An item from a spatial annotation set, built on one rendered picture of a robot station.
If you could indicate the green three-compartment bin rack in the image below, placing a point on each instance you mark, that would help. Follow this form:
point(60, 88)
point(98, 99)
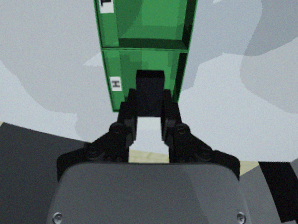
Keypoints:
point(141, 35)

